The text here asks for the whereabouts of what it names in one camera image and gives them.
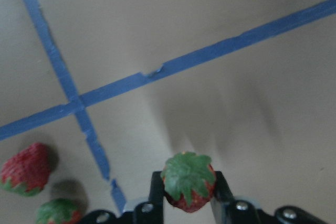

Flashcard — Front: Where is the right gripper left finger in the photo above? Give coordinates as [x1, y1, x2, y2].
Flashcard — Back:
[149, 171, 165, 224]

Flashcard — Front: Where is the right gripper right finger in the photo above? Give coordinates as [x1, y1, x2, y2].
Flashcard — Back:
[210, 171, 235, 224]

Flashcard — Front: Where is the strawberry top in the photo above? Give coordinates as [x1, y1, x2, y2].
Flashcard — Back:
[160, 152, 217, 214]

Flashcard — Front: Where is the strawberry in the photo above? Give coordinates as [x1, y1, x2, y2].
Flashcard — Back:
[1, 142, 51, 197]
[160, 152, 217, 214]
[35, 198, 82, 224]

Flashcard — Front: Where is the strawberry bottom right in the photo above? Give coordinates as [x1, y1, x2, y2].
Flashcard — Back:
[35, 198, 82, 224]

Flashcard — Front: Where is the strawberry left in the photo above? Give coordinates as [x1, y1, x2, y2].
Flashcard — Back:
[1, 142, 51, 197]

